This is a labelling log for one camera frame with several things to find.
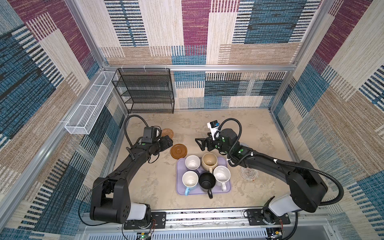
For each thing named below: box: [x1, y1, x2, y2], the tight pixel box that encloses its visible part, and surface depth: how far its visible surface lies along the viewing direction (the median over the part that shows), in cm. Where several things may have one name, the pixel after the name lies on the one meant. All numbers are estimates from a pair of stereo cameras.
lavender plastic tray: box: [176, 157, 232, 196], surface depth 83 cm
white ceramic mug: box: [213, 165, 231, 192], surface depth 82 cm
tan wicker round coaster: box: [161, 128, 174, 139], surface depth 109 cm
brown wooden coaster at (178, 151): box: [170, 143, 188, 160], surface depth 99 cm
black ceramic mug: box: [199, 172, 217, 199], surface depth 79 cm
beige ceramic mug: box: [201, 152, 218, 174], surface depth 87 cm
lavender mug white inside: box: [184, 155, 203, 173], surface depth 87 cm
